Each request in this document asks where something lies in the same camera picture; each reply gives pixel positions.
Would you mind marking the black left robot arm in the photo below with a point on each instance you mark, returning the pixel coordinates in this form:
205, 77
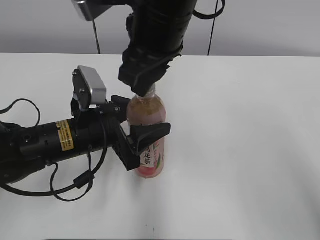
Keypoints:
27, 150

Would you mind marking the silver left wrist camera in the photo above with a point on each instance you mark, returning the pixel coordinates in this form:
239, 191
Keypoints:
89, 88

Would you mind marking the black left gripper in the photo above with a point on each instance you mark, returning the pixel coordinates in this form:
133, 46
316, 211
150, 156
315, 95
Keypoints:
113, 114

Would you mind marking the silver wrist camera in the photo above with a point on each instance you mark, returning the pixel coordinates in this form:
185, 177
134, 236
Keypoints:
89, 88
89, 10

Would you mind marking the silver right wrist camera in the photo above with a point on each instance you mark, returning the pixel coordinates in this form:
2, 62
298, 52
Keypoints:
89, 10

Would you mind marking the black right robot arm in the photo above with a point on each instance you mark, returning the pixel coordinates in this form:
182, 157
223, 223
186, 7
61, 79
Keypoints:
156, 30

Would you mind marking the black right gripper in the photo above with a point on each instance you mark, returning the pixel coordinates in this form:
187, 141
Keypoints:
142, 68

